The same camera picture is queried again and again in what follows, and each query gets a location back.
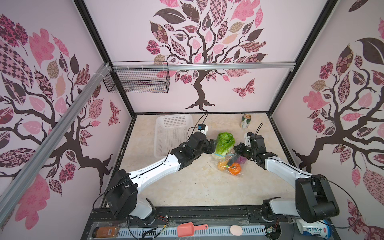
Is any white plastic perforated basket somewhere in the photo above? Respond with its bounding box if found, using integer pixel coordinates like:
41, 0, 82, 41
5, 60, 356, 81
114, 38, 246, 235
154, 114, 193, 159

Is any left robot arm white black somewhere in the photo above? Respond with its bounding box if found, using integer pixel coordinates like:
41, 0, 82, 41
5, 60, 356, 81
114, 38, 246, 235
105, 132, 218, 224

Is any beige oval sponge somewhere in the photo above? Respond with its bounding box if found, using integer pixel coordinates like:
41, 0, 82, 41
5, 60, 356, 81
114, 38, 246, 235
230, 225, 243, 236

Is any green napa cabbage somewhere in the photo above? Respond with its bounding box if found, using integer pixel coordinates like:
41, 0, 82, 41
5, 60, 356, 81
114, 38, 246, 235
215, 132, 236, 156

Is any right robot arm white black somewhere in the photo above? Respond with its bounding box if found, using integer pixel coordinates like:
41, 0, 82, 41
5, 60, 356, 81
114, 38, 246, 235
234, 134, 340, 223

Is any white cable tray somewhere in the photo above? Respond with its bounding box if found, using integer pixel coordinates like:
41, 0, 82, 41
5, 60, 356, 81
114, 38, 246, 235
117, 226, 267, 240

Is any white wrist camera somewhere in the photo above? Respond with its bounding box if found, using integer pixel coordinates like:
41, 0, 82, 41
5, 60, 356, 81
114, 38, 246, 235
197, 124, 208, 136
245, 132, 254, 147

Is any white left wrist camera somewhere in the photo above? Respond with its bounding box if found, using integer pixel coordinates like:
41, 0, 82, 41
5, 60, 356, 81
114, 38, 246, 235
197, 124, 208, 136

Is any silver aluminium rail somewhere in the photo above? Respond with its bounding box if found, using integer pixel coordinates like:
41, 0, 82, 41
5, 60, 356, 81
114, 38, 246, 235
1, 63, 111, 224
113, 62, 296, 71

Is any green beverage can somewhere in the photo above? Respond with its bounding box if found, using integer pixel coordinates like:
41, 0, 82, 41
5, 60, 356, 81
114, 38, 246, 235
240, 114, 252, 129

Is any yellow brown potato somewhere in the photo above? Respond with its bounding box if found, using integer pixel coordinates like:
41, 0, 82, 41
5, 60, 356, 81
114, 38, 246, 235
218, 161, 229, 171

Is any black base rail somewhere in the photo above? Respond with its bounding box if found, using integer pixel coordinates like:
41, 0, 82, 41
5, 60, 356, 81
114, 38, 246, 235
81, 205, 295, 240

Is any pink plastic scoop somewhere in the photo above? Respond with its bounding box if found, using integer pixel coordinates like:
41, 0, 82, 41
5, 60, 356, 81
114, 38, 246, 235
177, 223, 209, 238

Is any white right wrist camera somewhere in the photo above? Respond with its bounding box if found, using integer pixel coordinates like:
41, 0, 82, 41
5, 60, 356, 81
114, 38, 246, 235
245, 132, 254, 147

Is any white yogurt bottle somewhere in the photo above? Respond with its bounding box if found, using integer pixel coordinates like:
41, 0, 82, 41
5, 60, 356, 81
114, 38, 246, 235
296, 219, 332, 240

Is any silver aluminium rail back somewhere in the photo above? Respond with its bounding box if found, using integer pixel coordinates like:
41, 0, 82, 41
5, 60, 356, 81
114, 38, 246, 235
113, 62, 296, 71

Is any black wire wall basket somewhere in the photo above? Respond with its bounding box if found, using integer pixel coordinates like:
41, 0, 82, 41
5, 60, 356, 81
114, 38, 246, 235
103, 60, 171, 94

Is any silver aluminium rail left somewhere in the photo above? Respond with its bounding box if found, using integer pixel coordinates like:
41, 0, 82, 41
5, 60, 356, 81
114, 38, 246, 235
1, 63, 111, 224

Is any orange bell pepper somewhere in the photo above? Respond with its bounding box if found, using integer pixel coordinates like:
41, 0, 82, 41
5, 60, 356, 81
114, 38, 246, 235
228, 163, 242, 176

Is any clear zip top bag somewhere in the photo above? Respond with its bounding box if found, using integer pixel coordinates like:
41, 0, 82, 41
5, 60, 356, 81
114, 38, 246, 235
211, 148, 246, 176

